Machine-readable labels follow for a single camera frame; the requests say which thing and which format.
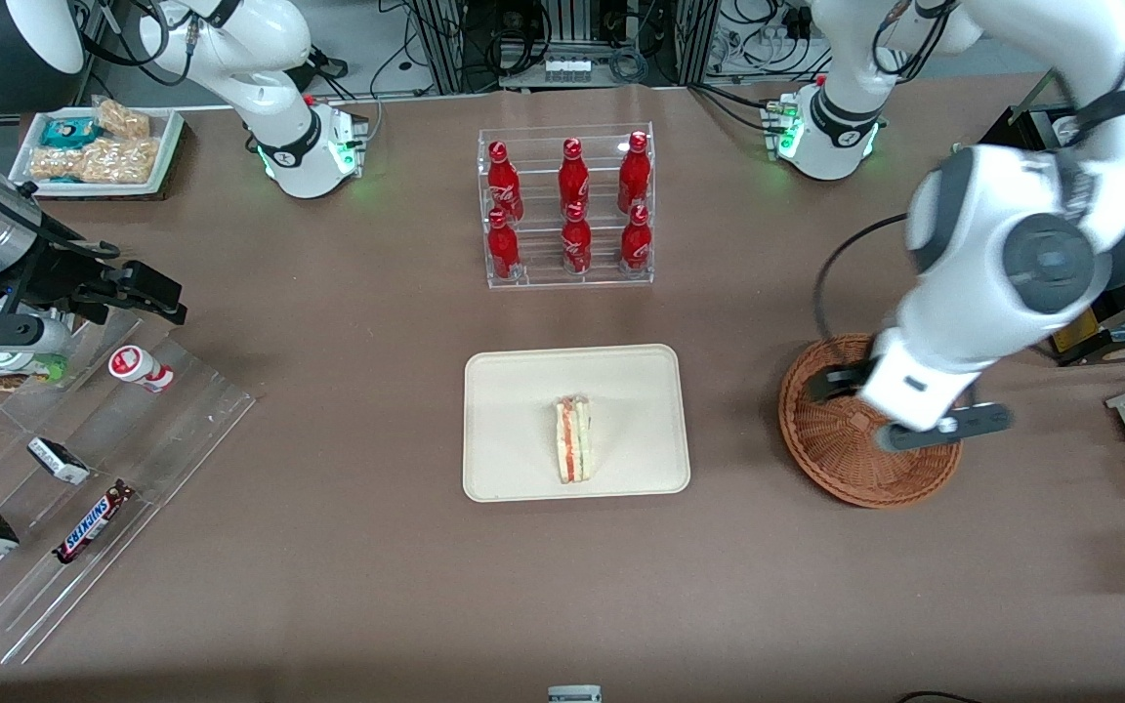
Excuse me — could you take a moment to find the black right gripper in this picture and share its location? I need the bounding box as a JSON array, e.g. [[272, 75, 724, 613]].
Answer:
[[8, 239, 188, 326]]

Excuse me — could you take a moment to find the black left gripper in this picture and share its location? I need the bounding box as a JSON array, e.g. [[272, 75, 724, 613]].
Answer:
[[806, 362, 879, 404]]

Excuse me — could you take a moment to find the triangular sandwich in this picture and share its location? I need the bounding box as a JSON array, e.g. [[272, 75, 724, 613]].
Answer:
[[553, 393, 594, 486]]

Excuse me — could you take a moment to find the brown wicker basket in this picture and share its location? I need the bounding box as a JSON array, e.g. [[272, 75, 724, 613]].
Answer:
[[778, 334, 964, 509]]

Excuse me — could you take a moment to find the white snack tray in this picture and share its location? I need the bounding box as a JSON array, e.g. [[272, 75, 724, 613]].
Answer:
[[9, 105, 185, 198]]

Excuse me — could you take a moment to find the cream rectangular tray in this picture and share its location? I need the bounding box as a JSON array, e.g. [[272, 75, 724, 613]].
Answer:
[[463, 344, 691, 503]]

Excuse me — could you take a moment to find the white red yogurt bottle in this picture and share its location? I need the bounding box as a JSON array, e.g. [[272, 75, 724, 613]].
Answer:
[[108, 345, 175, 393]]

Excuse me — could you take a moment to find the green white drink cup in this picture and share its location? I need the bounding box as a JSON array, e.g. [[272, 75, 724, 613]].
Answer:
[[0, 347, 68, 384]]

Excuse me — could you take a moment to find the clear acrylic stepped display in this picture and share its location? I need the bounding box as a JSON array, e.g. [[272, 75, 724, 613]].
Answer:
[[0, 310, 258, 667]]

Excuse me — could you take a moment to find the large peanut brittle pack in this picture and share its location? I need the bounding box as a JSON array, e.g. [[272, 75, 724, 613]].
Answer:
[[30, 137, 161, 186]]

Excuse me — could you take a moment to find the small peanut brittle pack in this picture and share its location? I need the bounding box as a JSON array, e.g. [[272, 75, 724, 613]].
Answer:
[[94, 98, 151, 140]]

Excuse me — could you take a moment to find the teal snack packet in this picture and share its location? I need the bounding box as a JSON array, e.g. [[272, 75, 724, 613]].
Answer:
[[40, 117, 100, 149]]

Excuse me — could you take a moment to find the Snickers chocolate bar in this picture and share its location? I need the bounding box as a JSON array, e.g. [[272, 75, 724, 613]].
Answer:
[[53, 479, 136, 565]]

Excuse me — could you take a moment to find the yellow emergency stop box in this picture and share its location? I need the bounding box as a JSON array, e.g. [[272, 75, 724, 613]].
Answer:
[[1051, 310, 1106, 355]]

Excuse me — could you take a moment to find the red cola bottle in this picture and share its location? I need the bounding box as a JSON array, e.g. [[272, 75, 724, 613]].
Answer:
[[562, 202, 593, 276], [486, 208, 522, 282], [559, 138, 591, 211], [487, 141, 524, 224], [620, 203, 652, 274], [618, 131, 651, 214]]

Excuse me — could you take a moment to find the clear acrylic bottle rack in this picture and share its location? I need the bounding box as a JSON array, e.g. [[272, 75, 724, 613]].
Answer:
[[477, 122, 656, 290]]

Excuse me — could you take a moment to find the grey diagonal rod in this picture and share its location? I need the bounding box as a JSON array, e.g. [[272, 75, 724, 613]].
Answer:
[[1010, 68, 1063, 126]]

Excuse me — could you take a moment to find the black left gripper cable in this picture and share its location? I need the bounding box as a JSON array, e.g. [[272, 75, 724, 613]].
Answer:
[[813, 213, 911, 345]]

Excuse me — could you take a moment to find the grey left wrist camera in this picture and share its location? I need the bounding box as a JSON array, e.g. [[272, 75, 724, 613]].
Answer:
[[877, 403, 1014, 453]]

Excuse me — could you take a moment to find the coiled grey cable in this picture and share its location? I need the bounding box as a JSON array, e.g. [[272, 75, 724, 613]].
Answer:
[[608, 46, 650, 85]]

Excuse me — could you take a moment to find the aluminium frame rack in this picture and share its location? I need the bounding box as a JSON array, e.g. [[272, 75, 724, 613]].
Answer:
[[411, 0, 722, 96]]

